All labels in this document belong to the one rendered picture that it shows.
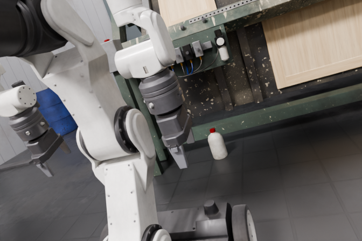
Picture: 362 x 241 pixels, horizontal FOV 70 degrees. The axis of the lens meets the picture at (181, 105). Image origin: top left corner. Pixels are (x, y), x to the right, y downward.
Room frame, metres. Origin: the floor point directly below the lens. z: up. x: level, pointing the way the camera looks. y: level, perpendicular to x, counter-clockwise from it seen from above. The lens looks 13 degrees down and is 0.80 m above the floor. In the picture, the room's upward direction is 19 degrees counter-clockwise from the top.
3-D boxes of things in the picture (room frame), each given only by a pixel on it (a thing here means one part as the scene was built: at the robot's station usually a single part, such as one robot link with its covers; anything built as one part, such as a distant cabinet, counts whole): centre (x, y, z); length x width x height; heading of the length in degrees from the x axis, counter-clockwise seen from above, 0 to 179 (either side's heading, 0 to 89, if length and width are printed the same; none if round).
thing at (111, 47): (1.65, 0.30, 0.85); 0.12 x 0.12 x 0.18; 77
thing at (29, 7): (0.63, 0.26, 0.94); 0.14 x 0.13 x 0.12; 71
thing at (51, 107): (4.21, 1.97, 0.38); 0.51 x 0.51 x 0.77
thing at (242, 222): (0.77, -0.07, 0.10); 0.20 x 0.05 x 0.20; 161
